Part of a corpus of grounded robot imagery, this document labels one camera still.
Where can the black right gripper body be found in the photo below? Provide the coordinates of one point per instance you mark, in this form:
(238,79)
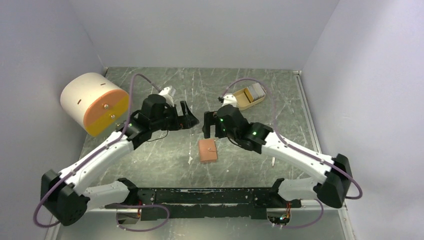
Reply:
(224,133)

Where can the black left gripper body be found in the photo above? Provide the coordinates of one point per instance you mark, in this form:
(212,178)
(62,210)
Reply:
(169,120)

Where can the tan leather card holder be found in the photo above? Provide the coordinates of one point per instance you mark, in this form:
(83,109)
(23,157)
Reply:
(207,151)

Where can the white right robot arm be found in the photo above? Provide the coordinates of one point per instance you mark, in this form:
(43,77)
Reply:
(329,177)

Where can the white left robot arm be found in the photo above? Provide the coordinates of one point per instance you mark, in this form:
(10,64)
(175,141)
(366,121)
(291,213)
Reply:
(67,194)

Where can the stack of credit cards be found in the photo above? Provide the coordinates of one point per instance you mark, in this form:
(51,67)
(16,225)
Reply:
(254,92)

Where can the beige oval tray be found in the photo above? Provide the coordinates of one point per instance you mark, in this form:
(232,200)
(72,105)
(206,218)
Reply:
(244,101)

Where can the white cylindrical drawer unit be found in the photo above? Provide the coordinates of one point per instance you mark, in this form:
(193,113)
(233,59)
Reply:
(94,102)

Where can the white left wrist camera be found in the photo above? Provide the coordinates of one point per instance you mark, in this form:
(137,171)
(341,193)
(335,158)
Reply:
(168,93)

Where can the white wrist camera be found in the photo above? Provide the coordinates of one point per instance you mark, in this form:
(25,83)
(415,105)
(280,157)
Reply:
(168,93)
(229,99)

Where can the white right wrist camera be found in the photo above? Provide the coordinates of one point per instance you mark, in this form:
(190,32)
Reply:
(229,99)

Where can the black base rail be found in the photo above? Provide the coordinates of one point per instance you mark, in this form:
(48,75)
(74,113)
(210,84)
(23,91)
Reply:
(195,203)

